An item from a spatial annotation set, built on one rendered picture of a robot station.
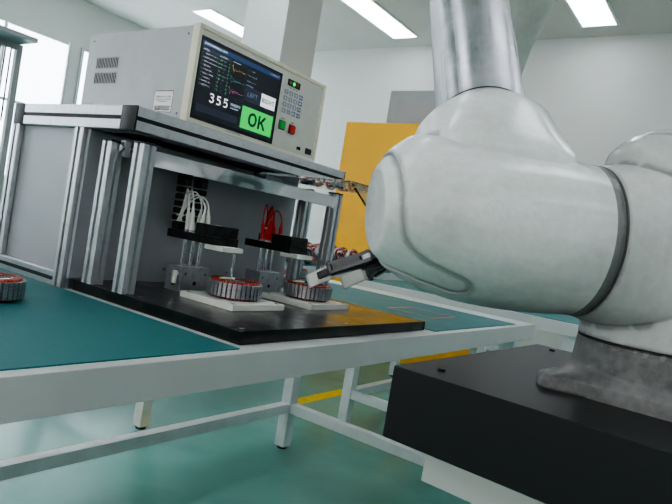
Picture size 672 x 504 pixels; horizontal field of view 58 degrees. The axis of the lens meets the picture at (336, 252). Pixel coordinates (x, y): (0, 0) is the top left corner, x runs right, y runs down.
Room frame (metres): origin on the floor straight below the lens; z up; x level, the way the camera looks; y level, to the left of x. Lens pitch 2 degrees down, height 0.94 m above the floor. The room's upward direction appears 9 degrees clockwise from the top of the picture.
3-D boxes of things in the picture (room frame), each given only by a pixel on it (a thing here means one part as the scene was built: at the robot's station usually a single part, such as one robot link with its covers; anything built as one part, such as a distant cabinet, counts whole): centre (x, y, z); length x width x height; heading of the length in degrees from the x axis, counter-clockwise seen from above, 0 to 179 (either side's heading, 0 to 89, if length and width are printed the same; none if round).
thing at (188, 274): (1.30, 0.31, 0.80); 0.08 x 0.05 x 0.06; 145
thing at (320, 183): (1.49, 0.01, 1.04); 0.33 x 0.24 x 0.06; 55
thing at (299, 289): (1.41, 0.05, 0.80); 0.11 x 0.11 x 0.04
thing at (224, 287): (1.22, 0.19, 0.80); 0.11 x 0.11 x 0.04
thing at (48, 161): (1.28, 0.64, 0.91); 0.28 x 0.03 x 0.32; 55
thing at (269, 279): (1.50, 0.17, 0.80); 0.08 x 0.05 x 0.06; 145
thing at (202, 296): (1.22, 0.19, 0.78); 0.15 x 0.15 x 0.01; 55
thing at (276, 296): (1.41, 0.05, 0.78); 0.15 x 0.15 x 0.01; 55
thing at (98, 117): (1.50, 0.38, 1.09); 0.68 x 0.44 x 0.05; 145
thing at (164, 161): (1.37, 0.20, 1.03); 0.62 x 0.01 x 0.03; 145
